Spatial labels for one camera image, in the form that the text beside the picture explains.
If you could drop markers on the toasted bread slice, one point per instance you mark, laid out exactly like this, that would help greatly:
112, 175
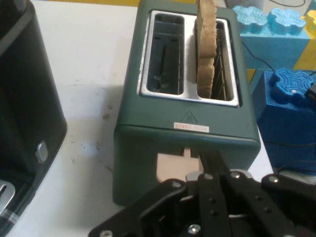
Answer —
206, 61

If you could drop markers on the dark green two-slot toaster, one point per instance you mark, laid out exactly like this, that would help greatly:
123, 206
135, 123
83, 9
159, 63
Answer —
160, 118

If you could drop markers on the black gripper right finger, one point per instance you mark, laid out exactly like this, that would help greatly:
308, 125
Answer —
271, 209

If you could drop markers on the light blue studded block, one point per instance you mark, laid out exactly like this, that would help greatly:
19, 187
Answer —
271, 47

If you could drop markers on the yellow studded block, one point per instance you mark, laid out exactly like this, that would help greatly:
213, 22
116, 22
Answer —
307, 49

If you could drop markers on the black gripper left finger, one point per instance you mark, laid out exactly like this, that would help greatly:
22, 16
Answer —
212, 197

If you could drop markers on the dark blue studded block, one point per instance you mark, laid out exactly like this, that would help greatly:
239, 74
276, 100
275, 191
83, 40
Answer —
284, 123

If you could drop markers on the black appliance with silver button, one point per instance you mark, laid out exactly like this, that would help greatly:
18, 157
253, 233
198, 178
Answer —
24, 98

